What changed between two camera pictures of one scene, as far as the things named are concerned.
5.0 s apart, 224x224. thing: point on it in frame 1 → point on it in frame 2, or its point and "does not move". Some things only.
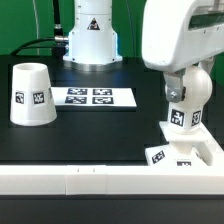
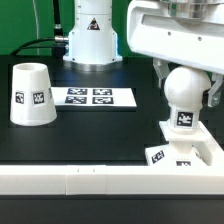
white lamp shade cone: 32,101 does not move
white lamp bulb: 187,114 does not move
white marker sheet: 93,97 does not move
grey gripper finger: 207,64 → 213,95
